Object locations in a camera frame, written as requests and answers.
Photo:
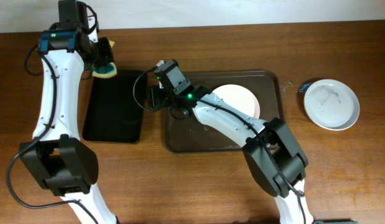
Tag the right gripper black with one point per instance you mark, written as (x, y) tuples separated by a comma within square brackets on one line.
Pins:
[(153, 94)]

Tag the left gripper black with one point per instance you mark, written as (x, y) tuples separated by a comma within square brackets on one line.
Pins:
[(106, 54)]

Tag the green yellow sponge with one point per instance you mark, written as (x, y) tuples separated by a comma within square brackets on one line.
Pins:
[(106, 71)]

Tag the brown serving tray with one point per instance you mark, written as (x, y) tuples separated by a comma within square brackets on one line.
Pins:
[(188, 135)]

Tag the black plastic tray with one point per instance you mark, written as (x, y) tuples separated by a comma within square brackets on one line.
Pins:
[(113, 114)]

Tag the white plate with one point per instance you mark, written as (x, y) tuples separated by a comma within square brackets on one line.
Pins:
[(331, 105), (240, 98)]

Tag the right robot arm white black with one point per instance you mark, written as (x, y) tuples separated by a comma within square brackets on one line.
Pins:
[(275, 159)]

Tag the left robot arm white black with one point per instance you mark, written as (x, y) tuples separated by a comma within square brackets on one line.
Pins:
[(56, 158)]

